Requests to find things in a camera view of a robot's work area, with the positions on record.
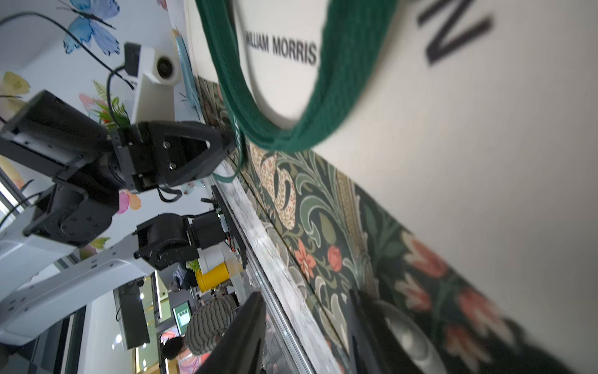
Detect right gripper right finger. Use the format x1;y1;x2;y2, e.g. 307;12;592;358
347;290;448;373

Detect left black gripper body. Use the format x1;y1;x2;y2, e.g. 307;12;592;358
109;121;187;192

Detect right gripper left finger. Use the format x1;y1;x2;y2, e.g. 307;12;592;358
196;291;266;374

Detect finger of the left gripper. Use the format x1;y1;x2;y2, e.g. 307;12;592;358
149;122;236;187

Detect cream bag green handles floral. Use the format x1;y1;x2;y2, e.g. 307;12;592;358
187;1;597;373

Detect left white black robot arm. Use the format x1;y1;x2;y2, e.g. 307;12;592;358
1;43;235;346

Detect person in striped shirt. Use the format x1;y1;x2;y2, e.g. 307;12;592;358
160;295;239;360

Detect potted plant orange flowers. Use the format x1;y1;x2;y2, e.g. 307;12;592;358
79;80;131;129

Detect yellow metal can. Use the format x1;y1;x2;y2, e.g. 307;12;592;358
195;261;243;292

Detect small white succulent pot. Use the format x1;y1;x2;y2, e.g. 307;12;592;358
185;242;235;274

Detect aluminium front rail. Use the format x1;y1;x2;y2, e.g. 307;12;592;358
210;178;342;373

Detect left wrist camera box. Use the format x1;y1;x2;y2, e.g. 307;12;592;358
125;43;182;124

